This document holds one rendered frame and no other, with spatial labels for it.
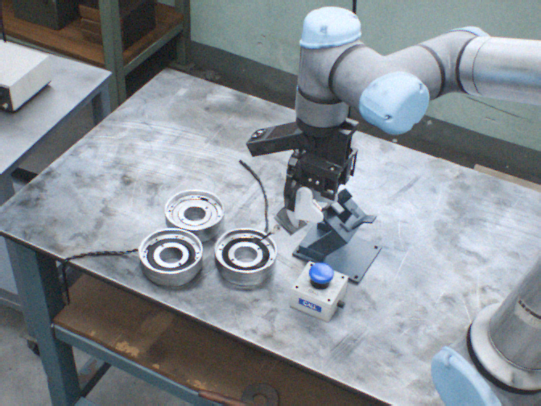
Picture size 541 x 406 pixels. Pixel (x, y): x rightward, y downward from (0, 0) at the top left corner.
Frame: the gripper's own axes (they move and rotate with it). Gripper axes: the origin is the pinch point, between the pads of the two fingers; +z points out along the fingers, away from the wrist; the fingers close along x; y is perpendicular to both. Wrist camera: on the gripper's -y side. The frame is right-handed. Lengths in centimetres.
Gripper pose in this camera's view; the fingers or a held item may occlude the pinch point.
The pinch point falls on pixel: (297, 213)
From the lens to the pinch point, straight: 123.4
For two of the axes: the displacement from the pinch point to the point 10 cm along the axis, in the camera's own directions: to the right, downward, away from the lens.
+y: 8.7, 3.6, -3.4
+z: -0.5, 7.5, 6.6
